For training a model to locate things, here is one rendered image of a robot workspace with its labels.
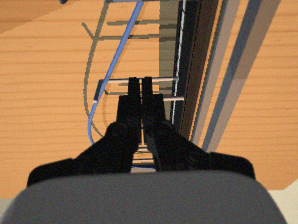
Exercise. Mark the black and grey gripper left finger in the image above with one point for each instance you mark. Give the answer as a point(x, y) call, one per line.
point(111, 154)

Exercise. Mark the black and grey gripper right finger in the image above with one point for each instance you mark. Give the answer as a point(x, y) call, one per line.
point(173, 152)

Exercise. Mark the blue cable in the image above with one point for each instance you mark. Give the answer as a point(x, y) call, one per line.
point(118, 52)

